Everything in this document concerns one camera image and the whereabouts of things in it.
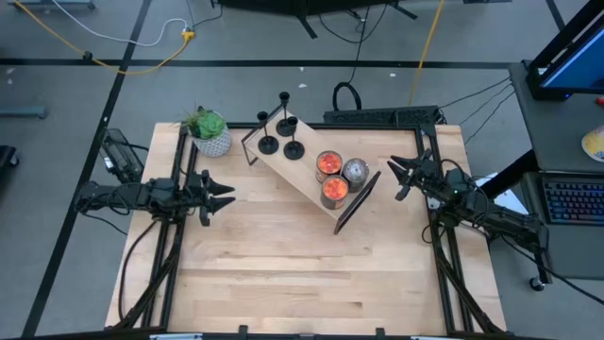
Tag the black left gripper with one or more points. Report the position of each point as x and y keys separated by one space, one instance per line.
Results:
x=198 y=193

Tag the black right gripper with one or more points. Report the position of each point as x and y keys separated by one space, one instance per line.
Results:
x=424 y=177

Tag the silver-lidded tin can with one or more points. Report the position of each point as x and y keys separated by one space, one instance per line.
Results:
x=356 y=169

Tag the black candle stick holder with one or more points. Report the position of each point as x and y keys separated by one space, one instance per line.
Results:
x=294 y=151
x=267 y=145
x=281 y=128

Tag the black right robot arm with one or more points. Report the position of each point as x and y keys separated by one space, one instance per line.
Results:
x=500 y=219

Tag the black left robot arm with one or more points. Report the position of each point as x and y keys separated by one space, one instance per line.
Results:
x=118 y=196

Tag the succulent in patterned white pot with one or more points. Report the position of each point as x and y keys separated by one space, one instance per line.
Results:
x=212 y=141

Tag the black power strip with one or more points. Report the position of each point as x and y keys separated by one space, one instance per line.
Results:
x=377 y=115

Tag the black power supply box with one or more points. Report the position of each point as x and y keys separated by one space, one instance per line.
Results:
x=120 y=151

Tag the white paper sheet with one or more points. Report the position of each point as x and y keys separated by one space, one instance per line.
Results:
x=514 y=200

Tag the dark grey desk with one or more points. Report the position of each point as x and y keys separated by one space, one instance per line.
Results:
x=557 y=127

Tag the black computer keyboard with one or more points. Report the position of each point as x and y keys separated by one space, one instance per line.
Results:
x=575 y=203

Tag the black partition screen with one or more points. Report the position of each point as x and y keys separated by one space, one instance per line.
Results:
x=302 y=4

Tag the yellow white round object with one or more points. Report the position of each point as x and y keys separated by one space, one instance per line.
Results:
x=595 y=144

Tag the black computer monitor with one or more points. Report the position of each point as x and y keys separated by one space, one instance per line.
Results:
x=580 y=66

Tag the small red object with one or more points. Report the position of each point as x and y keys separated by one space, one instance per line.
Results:
x=600 y=100

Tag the black floor object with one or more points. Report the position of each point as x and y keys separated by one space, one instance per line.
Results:
x=5 y=156

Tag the grey floor bar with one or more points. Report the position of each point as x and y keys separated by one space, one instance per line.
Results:
x=47 y=4

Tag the silver metal bracket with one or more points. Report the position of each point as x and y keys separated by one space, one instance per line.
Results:
x=432 y=204

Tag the wooden shelf riser black frame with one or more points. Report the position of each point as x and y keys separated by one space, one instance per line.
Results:
x=302 y=165

